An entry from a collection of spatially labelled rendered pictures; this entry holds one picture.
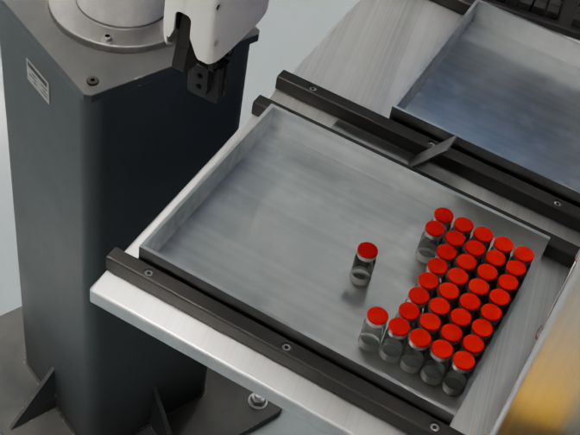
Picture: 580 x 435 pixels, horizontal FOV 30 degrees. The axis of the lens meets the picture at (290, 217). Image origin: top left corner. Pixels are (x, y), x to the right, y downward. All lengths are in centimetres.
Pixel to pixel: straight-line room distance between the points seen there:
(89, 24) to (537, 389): 78
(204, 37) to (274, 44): 192
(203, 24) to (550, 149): 58
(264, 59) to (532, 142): 149
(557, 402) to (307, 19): 215
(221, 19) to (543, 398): 38
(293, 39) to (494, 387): 185
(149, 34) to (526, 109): 47
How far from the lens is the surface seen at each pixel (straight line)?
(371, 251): 107
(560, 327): 77
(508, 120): 133
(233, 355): 103
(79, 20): 139
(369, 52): 138
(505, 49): 144
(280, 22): 286
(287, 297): 108
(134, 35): 137
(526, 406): 85
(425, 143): 124
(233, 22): 88
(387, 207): 118
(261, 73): 269
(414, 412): 101
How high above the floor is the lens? 172
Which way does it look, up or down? 47 degrees down
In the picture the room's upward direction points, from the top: 11 degrees clockwise
